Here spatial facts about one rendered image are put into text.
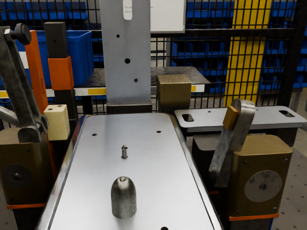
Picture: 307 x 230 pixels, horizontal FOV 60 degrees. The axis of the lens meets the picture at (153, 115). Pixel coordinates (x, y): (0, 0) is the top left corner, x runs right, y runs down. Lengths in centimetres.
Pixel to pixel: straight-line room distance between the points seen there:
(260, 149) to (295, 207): 50
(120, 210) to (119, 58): 42
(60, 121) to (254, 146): 34
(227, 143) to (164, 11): 63
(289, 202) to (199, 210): 58
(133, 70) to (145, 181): 35
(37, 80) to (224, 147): 34
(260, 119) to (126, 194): 40
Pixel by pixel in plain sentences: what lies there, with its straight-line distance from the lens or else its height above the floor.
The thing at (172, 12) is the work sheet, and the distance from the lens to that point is 95.
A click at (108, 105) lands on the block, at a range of 70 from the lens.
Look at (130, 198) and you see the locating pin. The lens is 34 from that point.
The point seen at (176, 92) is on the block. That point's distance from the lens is 68.
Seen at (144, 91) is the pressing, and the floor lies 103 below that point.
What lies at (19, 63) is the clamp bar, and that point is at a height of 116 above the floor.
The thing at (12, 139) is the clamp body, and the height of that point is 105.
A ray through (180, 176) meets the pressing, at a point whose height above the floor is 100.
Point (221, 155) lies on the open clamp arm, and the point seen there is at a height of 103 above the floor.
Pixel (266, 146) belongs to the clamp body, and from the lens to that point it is 44.
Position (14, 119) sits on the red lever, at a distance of 46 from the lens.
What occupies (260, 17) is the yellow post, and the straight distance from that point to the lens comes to 109.
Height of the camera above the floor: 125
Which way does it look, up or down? 23 degrees down
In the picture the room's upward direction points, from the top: straight up
